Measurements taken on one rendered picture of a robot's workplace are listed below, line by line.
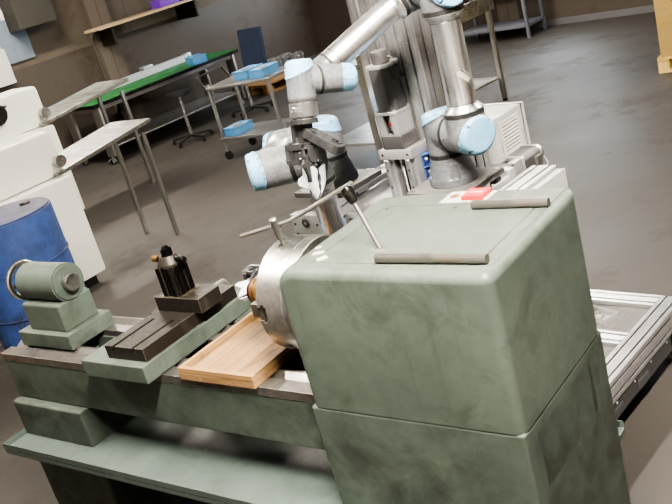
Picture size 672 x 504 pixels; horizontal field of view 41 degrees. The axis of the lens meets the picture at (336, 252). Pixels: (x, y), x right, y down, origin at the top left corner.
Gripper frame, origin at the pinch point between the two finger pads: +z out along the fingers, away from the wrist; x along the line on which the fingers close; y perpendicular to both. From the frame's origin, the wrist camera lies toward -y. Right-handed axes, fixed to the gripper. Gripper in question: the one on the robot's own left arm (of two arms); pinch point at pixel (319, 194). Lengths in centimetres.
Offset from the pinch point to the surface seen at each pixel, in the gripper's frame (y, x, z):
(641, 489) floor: -46, -94, 114
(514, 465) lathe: -58, 14, 61
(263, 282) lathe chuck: 10.1, 15.0, 20.8
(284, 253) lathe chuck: 6.1, 9.9, 14.0
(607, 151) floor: 88, -434, 28
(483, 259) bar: -59, 22, 13
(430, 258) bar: -46, 22, 12
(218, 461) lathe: 52, 1, 82
